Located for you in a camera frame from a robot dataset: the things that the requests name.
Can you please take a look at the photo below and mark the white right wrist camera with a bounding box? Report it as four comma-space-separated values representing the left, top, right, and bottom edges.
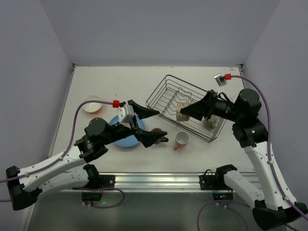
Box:
214, 74, 232, 93

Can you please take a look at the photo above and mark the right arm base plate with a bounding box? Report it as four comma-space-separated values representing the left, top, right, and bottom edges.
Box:
199, 169, 230, 191

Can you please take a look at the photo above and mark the black wire dish rack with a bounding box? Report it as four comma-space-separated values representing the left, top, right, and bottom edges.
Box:
145, 75, 226, 143

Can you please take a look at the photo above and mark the blue plate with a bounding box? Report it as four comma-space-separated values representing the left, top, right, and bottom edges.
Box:
109, 116, 146, 148

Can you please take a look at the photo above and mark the orange bowl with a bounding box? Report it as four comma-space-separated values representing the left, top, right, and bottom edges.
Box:
82, 95, 102, 114

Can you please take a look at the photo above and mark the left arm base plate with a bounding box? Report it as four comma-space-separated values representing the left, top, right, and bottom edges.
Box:
81, 173, 116, 191

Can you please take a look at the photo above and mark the grey-green cup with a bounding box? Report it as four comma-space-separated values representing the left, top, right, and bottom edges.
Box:
203, 115, 217, 129

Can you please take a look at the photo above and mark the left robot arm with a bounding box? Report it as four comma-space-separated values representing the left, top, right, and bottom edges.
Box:
4, 100, 167, 211

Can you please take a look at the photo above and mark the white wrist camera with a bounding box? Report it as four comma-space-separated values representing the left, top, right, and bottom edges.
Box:
117, 104, 135, 128
214, 74, 232, 93

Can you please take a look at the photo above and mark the pink mug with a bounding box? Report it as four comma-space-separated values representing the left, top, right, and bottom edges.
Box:
174, 131, 190, 151

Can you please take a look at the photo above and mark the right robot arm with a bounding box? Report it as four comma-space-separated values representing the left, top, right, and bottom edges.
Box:
180, 89, 308, 231

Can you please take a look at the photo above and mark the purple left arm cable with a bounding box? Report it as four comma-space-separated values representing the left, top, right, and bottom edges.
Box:
0, 99, 126, 208

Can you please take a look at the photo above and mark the beige speckled cup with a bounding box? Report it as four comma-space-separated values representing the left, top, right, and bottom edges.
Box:
176, 102, 190, 122

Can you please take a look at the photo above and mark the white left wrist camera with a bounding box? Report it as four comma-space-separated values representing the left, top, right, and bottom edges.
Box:
117, 104, 135, 128

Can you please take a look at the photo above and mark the aluminium mounting rail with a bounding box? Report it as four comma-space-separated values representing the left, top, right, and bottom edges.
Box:
57, 171, 263, 193

